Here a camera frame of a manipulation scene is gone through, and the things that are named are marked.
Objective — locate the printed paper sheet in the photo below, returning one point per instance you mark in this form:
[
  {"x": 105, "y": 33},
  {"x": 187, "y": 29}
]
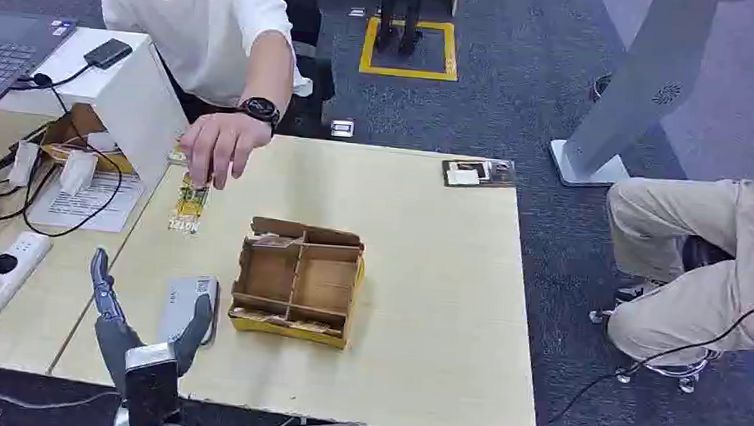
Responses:
[{"x": 89, "y": 203}]

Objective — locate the black wristwatch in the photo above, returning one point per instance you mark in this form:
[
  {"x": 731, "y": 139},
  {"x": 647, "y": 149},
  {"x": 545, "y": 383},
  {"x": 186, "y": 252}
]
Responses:
[{"x": 259, "y": 108}]

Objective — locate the person's hand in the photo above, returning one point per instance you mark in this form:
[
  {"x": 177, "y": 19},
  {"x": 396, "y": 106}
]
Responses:
[{"x": 219, "y": 142}]

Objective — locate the yellow printed card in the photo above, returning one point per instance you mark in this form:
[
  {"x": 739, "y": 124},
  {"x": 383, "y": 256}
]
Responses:
[{"x": 189, "y": 206}]

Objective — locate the black robot legs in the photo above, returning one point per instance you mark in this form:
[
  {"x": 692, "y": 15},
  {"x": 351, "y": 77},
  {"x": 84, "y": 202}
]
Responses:
[{"x": 401, "y": 14}]

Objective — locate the grey laptop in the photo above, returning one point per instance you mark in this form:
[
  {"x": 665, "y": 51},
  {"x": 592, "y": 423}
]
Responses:
[{"x": 0, "y": 49}]

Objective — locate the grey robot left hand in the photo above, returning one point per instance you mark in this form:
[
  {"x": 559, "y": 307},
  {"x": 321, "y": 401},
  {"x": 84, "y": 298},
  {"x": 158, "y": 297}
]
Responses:
[{"x": 114, "y": 342}]

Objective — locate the white cabinet box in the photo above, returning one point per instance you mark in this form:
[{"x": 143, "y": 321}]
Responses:
[{"x": 139, "y": 98}]

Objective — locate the wheeled stool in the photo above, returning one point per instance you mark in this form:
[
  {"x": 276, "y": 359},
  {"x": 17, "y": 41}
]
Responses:
[{"x": 678, "y": 372}]

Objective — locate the grey standing pillar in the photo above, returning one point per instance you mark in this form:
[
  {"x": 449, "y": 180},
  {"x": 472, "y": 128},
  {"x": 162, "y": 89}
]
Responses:
[{"x": 638, "y": 84}]

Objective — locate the small white floor marker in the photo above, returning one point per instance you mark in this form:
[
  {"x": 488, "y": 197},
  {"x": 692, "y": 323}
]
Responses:
[{"x": 342, "y": 128}]

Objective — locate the wooden compartment box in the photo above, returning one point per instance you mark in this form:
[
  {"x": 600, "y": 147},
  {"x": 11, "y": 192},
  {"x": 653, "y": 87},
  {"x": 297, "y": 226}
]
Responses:
[{"x": 297, "y": 284}]

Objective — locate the black power adapter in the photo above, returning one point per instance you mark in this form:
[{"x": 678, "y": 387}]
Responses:
[{"x": 108, "y": 53}]

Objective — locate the brown cardboard box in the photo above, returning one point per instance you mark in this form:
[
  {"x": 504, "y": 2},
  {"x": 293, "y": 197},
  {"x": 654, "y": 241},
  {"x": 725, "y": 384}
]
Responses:
[{"x": 67, "y": 129}]

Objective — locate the white plug adapter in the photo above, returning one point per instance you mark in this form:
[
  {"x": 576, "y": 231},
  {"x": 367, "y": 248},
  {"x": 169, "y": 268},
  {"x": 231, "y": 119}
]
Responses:
[
  {"x": 24, "y": 161},
  {"x": 78, "y": 172}
]

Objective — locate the seated person in beige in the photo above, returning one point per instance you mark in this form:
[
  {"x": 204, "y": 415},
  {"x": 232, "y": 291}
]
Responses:
[{"x": 699, "y": 260}]

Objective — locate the grey card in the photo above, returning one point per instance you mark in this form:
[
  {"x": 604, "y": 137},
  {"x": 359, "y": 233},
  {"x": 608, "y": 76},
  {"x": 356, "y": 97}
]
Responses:
[{"x": 179, "y": 304}]

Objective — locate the person in white shirt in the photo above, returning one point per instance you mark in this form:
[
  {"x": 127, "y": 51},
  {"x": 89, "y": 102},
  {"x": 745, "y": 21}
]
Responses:
[{"x": 191, "y": 19}]

